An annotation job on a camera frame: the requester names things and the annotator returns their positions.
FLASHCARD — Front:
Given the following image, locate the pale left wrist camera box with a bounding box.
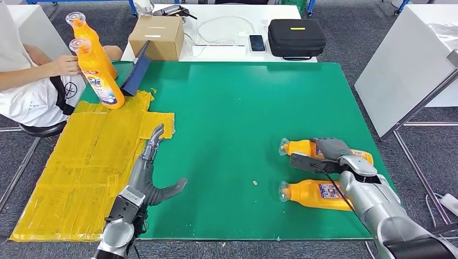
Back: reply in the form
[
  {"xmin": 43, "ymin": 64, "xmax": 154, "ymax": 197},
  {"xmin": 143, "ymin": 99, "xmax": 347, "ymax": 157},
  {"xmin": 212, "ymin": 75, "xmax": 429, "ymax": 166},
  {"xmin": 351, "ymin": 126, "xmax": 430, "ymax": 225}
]
[{"xmin": 105, "ymin": 185, "xmax": 147, "ymax": 229}]

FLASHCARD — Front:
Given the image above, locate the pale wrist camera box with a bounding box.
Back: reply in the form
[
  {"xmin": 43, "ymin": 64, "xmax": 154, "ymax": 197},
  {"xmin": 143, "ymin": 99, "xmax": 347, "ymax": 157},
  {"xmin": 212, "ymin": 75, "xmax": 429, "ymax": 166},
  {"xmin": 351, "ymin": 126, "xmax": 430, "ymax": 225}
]
[
  {"xmin": 289, "ymin": 153, "xmax": 344, "ymax": 175},
  {"xmin": 105, "ymin": 185, "xmax": 147, "ymax": 229}
]

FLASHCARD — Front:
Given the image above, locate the white looped cable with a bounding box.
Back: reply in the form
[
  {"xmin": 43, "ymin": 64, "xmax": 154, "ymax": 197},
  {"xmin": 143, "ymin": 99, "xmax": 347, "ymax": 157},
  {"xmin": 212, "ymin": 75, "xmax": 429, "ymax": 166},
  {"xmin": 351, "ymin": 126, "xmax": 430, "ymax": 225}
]
[{"xmin": 184, "ymin": 16, "xmax": 257, "ymax": 47}]

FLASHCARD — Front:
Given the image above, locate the green plastic crate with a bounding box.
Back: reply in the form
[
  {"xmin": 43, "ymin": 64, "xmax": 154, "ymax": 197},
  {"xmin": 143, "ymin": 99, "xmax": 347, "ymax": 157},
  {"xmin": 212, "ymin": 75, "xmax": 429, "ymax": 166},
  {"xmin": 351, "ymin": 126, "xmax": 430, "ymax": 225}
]
[{"xmin": 280, "ymin": 0, "xmax": 308, "ymax": 15}]

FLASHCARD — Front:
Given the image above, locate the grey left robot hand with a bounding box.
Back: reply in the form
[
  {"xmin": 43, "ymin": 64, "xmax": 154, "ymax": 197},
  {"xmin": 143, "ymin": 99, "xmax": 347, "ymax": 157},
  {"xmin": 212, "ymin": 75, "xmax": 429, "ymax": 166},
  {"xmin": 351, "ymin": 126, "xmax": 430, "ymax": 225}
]
[{"xmin": 128, "ymin": 124, "xmax": 188, "ymax": 207}]

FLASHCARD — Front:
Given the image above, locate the white desk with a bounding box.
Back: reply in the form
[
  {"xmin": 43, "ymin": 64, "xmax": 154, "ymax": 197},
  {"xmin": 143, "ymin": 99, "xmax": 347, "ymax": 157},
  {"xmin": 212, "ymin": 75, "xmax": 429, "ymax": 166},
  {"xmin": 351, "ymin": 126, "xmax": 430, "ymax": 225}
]
[{"xmin": 120, "ymin": 3, "xmax": 319, "ymax": 64}]

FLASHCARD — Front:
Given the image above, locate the white floor cable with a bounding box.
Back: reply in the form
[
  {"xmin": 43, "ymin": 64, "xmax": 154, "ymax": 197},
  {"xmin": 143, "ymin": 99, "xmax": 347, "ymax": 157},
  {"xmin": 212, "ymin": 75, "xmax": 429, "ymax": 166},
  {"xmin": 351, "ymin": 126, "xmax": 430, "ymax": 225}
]
[{"xmin": 421, "ymin": 193, "xmax": 458, "ymax": 240}]

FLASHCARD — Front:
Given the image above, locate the person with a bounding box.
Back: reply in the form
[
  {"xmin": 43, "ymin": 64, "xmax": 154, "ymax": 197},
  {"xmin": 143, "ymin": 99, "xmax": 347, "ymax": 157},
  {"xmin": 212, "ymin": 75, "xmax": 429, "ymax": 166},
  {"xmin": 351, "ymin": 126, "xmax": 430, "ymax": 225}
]
[{"xmin": 0, "ymin": 0, "xmax": 124, "ymax": 127}]

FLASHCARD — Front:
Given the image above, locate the orange detergent bottle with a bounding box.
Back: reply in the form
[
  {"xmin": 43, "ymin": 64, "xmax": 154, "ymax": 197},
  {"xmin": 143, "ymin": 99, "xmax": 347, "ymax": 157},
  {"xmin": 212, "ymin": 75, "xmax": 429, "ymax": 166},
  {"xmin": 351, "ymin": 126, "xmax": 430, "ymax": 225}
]
[
  {"xmin": 69, "ymin": 38, "xmax": 125, "ymax": 110},
  {"xmin": 278, "ymin": 138, "xmax": 374, "ymax": 166},
  {"xmin": 278, "ymin": 179, "xmax": 353, "ymax": 212},
  {"xmin": 65, "ymin": 11, "xmax": 118, "ymax": 80}
]

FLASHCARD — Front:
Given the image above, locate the green table mat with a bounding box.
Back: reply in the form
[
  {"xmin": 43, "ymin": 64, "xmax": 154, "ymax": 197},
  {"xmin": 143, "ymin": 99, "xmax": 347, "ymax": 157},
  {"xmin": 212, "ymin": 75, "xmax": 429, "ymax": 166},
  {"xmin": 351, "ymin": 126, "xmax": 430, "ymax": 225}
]
[{"xmin": 79, "ymin": 61, "xmax": 401, "ymax": 241}]

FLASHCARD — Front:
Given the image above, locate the black zip carrying case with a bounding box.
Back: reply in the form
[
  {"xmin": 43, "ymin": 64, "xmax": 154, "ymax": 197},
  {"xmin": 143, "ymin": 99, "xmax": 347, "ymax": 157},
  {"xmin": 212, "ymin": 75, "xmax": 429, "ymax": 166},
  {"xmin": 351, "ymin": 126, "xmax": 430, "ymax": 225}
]
[{"xmin": 267, "ymin": 18, "xmax": 327, "ymax": 61}]

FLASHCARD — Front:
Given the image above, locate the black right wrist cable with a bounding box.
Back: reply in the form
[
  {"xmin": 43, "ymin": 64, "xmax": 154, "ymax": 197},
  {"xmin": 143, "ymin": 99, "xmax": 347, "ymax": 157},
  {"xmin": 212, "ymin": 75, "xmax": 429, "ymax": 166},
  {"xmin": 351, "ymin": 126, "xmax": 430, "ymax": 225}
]
[{"xmin": 310, "ymin": 162, "xmax": 359, "ymax": 216}]

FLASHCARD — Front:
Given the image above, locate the black handheld device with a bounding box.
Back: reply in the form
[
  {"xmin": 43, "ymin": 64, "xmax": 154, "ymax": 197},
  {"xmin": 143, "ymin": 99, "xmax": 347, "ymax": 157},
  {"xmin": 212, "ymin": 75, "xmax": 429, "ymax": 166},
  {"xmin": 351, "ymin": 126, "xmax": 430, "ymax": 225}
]
[{"xmin": 153, "ymin": 4, "xmax": 198, "ymax": 21}]

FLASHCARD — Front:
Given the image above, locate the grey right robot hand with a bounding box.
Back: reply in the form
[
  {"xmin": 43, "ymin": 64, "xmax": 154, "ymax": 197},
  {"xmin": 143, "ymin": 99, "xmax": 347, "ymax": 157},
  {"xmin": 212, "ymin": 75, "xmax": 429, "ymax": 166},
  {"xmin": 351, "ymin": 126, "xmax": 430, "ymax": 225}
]
[{"xmin": 310, "ymin": 137, "xmax": 353, "ymax": 161}]

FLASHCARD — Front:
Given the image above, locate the brown cardboard box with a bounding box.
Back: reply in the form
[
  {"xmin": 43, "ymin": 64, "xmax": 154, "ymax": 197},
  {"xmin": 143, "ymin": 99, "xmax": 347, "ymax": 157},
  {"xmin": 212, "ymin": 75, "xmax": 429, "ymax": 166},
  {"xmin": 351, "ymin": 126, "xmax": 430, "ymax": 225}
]
[{"xmin": 129, "ymin": 15, "xmax": 185, "ymax": 62}]

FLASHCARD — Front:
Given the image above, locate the white cabinet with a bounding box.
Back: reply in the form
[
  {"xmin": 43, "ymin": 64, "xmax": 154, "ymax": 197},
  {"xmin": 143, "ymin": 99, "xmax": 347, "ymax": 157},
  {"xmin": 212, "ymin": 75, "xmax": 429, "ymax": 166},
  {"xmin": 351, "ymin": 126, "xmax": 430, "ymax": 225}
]
[{"xmin": 7, "ymin": 4, "xmax": 72, "ymax": 62}]

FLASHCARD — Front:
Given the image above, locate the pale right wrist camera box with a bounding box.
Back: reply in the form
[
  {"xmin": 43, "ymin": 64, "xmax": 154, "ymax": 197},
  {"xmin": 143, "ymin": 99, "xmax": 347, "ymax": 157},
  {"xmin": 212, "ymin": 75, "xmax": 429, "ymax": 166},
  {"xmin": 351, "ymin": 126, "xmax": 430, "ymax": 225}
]
[{"xmin": 289, "ymin": 153, "xmax": 344, "ymax": 175}]

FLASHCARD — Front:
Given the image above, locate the yellow taped sheet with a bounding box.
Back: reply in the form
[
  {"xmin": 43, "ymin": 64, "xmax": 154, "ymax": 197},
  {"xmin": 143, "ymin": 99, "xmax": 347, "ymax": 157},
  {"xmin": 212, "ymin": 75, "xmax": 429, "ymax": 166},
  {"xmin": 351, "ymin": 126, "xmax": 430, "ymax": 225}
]
[{"xmin": 10, "ymin": 90, "xmax": 176, "ymax": 243}]

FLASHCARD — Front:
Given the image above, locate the black smartphone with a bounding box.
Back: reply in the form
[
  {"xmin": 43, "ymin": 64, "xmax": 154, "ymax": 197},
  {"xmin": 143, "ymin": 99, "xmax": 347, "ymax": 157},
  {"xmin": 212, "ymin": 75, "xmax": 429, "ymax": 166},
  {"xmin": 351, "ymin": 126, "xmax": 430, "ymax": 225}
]
[{"xmin": 248, "ymin": 34, "xmax": 267, "ymax": 53}]

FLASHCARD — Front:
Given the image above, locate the white power strip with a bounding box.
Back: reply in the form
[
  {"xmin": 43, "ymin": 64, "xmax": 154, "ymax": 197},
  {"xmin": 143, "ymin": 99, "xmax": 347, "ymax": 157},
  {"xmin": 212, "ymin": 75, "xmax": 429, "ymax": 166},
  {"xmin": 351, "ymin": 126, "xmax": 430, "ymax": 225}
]
[{"xmin": 439, "ymin": 193, "xmax": 458, "ymax": 218}]

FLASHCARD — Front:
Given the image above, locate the dark blue folded case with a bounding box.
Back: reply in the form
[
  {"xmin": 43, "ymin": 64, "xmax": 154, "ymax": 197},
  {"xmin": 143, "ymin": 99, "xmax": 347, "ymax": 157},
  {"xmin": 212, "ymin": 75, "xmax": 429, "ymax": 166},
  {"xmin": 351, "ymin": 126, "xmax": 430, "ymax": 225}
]
[{"xmin": 119, "ymin": 40, "xmax": 152, "ymax": 97}]

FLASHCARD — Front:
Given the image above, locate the white side table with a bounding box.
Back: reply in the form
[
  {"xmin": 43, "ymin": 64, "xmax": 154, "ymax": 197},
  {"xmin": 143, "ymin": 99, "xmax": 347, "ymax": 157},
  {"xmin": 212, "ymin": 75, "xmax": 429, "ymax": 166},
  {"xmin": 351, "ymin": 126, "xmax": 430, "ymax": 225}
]
[{"xmin": 354, "ymin": 4, "xmax": 458, "ymax": 235}]

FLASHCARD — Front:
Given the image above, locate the clear plastic bottle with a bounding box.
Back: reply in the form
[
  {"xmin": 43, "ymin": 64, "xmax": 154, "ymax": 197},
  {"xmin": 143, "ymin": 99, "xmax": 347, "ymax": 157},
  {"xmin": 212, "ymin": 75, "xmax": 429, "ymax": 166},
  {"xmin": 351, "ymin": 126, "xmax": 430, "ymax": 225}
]
[{"xmin": 133, "ymin": 0, "xmax": 155, "ymax": 17}]

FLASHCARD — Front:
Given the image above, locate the person's hand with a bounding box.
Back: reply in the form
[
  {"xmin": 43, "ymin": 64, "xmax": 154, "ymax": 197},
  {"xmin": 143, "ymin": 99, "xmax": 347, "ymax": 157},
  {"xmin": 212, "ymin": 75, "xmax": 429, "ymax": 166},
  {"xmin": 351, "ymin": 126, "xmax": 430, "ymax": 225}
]
[{"xmin": 51, "ymin": 55, "xmax": 82, "ymax": 77}]

